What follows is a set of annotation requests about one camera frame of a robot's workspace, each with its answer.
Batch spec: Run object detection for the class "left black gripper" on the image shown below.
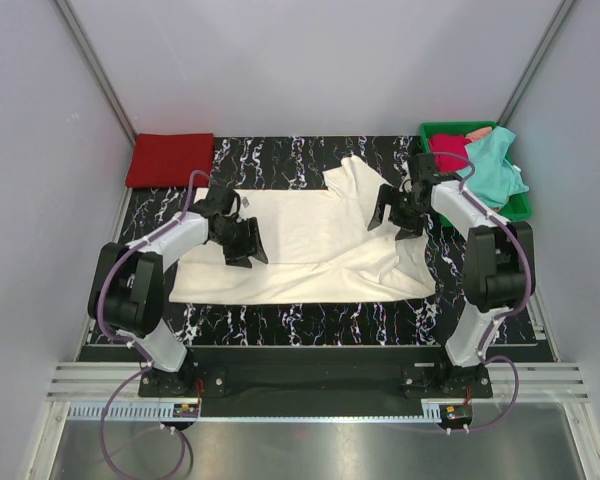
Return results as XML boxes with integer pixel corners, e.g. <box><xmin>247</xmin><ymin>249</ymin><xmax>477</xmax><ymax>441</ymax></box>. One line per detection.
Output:
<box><xmin>212</xmin><ymin>218</ymin><xmax>268</xmax><ymax>269</ymax></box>

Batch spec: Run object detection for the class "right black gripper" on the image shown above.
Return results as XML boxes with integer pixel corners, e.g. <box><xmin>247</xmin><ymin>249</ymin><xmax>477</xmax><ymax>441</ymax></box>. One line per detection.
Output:
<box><xmin>368</xmin><ymin>184</ymin><xmax>428</xmax><ymax>242</ymax></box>

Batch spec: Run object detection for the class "cream white t shirt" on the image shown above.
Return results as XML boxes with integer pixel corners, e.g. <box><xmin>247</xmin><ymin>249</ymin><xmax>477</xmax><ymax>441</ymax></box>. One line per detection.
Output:
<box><xmin>169</xmin><ymin>156</ymin><xmax>436</xmax><ymax>305</ymax></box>

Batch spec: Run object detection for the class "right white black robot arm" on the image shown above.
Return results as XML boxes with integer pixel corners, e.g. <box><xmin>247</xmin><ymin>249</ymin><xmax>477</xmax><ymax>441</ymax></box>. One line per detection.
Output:
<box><xmin>368</xmin><ymin>180</ymin><xmax>535</xmax><ymax>397</ymax></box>

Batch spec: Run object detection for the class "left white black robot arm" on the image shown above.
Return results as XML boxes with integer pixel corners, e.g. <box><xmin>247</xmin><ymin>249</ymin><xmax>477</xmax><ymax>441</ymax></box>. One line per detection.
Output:
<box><xmin>88</xmin><ymin>212</ymin><xmax>268</xmax><ymax>396</ymax></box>

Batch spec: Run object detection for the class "magenta t shirt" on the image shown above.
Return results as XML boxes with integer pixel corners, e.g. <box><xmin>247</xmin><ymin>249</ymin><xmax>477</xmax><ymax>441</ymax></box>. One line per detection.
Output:
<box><xmin>428</xmin><ymin>133</ymin><xmax>471</xmax><ymax>173</ymax></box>

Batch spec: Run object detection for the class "teal t shirt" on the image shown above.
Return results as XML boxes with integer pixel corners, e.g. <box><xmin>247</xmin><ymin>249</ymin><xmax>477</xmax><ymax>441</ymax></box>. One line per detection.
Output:
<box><xmin>458</xmin><ymin>126</ymin><xmax>529</xmax><ymax>209</ymax></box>

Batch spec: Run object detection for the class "salmon pink t shirt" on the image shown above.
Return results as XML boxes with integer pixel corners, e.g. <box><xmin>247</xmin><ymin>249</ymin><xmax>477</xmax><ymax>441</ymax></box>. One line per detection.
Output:
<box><xmin>465</xmin><ymin>126</ymin><xmax>493</xmax><ymax>143</ymax></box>

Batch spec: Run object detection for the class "green plastic bin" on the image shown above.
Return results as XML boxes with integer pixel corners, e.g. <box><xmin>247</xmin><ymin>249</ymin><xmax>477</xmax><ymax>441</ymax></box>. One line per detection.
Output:
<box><xmin>419</xmin><ymin>120</ymin><xmax>532</xmax><ymax>221</ymax></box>

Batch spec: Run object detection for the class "folded red t shirt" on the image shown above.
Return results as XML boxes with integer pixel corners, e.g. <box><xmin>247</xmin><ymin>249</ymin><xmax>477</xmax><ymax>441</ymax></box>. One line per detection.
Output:
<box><xmin>125</xmin><ymin>133</ymin><xmax>215</xmax><ymax>189</ymax></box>

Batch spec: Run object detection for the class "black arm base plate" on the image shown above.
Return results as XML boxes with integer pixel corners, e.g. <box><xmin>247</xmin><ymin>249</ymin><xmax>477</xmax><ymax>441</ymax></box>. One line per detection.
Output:
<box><xmin>139</xmin><ymin>346</ymin><xmax>493</xmax><ymax>420</ymax></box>

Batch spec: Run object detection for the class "grey slotted cable duct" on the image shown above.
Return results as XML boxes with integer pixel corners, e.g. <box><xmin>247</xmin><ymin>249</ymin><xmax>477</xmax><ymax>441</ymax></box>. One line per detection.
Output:
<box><xmin>67</xmin><ymin>402</ymin><xmax>474</xmax><ymax>425</ymax></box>

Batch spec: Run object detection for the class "aluminium rail frame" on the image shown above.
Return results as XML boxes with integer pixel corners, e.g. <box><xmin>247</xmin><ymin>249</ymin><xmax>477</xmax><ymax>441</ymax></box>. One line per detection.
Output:
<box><xmin>46</xmin><ymin>362</ymin><xmax>588</xmax><ymax>403</ymax></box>

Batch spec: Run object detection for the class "right aluminium corner post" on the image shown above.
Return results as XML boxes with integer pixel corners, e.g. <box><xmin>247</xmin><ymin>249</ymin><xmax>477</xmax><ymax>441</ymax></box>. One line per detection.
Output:
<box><xmin>497</xmin><ymin>0</ymin><xmax>579</xmax><ymax>126</ymax></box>

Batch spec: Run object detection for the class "aluminium corner post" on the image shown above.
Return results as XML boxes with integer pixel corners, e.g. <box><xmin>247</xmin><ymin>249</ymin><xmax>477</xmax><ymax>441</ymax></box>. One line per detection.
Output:
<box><xmin>51</xmin><ymin>0</ymin><xmax>137</xmax><ymax>146</ymax></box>
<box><xmin>497</xmin><ymin>0</ymin><xmax>579</xmax><ymax>126</ymax></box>

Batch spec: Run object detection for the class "left aluminium corner post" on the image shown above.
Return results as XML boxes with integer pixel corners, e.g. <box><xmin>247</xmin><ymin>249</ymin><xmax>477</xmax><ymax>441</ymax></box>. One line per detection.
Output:
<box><xmin>51</xmin><ymin>0</ymin><xmax>137</xmax><ymax>146</ymax></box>

